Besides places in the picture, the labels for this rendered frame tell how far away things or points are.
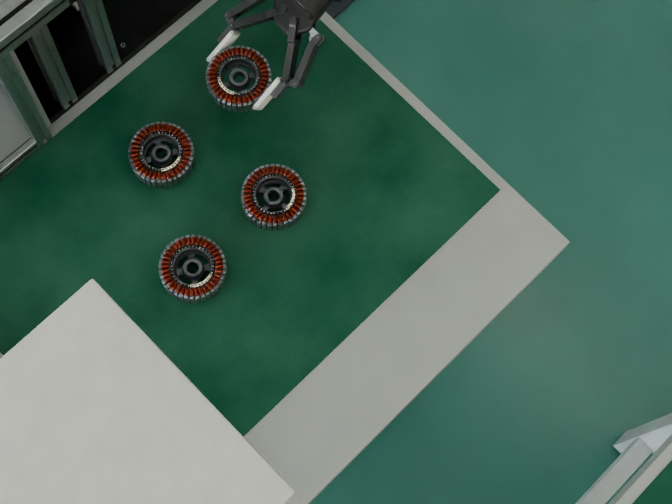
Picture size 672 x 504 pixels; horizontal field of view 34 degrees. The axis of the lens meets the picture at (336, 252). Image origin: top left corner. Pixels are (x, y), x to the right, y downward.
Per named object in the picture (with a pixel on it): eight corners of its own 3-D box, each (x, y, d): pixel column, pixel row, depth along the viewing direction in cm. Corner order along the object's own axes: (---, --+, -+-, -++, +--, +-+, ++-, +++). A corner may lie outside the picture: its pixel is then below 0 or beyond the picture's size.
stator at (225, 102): (242, 41, 192) (241, 31, 189) (285, 85, 190) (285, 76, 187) (193, 81, 190) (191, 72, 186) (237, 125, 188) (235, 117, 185)
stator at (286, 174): (232, 220, 189) (232, 213, 185) (253, 162, 192) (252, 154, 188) (294, 239, 188) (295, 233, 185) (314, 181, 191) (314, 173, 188)
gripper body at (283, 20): (291, -35, 179) (255, 9, 182) (327, 1, 178) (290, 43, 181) (307, -28, 186) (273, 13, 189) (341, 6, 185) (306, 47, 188)
